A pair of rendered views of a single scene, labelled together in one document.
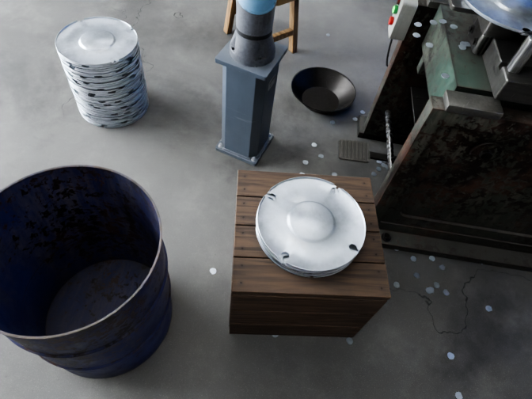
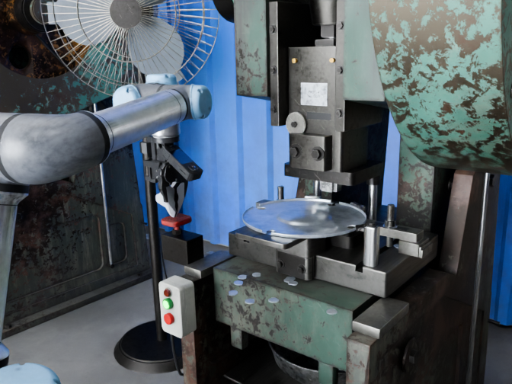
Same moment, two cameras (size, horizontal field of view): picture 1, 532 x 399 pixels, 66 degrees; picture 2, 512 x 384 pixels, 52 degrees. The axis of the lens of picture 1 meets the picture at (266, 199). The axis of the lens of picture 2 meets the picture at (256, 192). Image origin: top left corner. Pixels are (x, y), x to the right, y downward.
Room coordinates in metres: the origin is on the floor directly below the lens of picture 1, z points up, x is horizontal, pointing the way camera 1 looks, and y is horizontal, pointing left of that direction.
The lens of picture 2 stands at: (0.43, 0.44, 1.16)
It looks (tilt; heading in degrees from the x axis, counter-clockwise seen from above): 15 degrees down; 310
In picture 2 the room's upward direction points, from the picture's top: 1 degrees counter-clockwise
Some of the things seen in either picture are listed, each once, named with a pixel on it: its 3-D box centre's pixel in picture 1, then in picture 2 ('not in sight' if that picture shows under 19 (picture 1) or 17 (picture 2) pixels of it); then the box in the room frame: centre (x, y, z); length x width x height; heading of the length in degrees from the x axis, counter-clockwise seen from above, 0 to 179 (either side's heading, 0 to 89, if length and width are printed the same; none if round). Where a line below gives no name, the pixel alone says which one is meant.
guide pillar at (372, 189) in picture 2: not in sight; (372, 195); (1.02, -0.74, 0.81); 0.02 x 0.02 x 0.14
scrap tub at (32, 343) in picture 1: (90, 283); not in sight; (0.37, 0.42, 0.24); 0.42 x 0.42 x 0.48
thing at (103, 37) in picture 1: (96, 39); not in sight; (1.27, 0.72, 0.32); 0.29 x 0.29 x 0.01
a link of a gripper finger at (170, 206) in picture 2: not in sight; (164, 200); (1.46, -0.42, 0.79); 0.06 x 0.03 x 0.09; 1
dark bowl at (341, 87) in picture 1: (321, 93); not in sight; (1.52, -0.17, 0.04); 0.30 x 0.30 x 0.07
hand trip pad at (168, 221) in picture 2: not in sight; (177, 231); (1.43, -0.44, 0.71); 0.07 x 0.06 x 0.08; 91
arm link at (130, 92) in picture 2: not in sight; (144, 100); (1.41, -0.35, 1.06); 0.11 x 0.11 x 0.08; 15
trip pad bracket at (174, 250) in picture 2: not in sight; (184, 265); (1.41, -0.44, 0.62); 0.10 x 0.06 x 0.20; 1
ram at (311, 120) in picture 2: not in sight; (324, 104); (1.11, -0.63, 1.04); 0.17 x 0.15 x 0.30; 91
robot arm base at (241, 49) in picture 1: (253, 39); not in sight; (1.17, 0.13, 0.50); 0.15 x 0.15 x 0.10
